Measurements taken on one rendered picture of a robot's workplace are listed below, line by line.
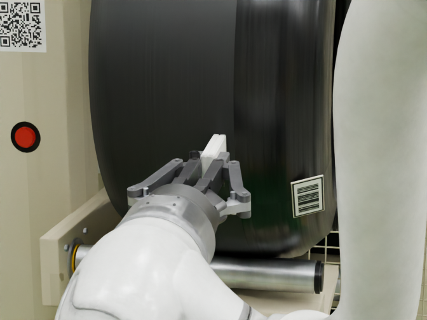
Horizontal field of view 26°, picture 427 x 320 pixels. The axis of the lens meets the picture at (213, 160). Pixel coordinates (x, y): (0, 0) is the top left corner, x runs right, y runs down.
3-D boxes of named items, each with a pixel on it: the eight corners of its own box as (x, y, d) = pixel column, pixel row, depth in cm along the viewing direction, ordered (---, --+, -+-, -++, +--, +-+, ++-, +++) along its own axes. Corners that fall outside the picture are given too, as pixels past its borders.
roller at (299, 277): (65, 254, 126) (75, 237, 130) (68, 282, 128) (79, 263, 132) (321, 272, 119) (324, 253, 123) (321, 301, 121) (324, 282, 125)
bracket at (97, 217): (40, 306, 125) (38, 237, 123) (127, 222, 163) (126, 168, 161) (64, 308, 125) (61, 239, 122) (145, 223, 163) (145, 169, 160)
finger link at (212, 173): (188, 190, 90) (202, 192, 90) (213, 151, 100) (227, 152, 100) (189, 227, 92) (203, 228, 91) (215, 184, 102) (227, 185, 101)
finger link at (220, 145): (207, 155, 100) (213, 155, 100) (219, 134, 107) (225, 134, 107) (208, 181, 102) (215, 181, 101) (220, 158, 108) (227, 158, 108)
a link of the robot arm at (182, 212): (100, 212, 80) (120, 185, 85) (108, 305, 83) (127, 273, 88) (203, 218, 78) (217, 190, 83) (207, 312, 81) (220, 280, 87)
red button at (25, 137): (14, 147, 133) (13, 127, 132) (20, 145, 134) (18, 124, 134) (34, 148, 132) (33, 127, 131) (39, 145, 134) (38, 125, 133)
